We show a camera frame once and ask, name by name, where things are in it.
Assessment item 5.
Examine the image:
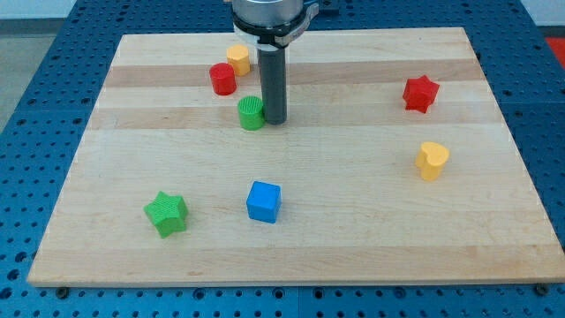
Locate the green cylinder block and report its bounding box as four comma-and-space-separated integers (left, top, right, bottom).
237, 95, 265, 131

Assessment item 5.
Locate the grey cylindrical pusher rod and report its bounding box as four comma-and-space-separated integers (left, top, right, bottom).
258, 49, 287, 125

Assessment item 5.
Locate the blue cube block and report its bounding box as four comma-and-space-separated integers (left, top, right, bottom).
246, 181, 282, 223

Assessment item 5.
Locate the red cylinder block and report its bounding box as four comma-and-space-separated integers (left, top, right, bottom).
208, 63, 237, 95

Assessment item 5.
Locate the wooden board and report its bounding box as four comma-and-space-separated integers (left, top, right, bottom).
27, 27, 564, 287

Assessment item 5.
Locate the yellow hexagon block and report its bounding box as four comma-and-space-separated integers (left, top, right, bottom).
226, 44, 251, 76

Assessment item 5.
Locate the green star block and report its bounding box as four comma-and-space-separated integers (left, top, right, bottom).
143, 192, 188, 239

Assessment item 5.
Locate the yellow heart block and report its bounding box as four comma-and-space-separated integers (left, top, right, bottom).
415, 141, 450, 181

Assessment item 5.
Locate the red star block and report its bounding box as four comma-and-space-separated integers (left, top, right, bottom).
403, 75, 441, 113

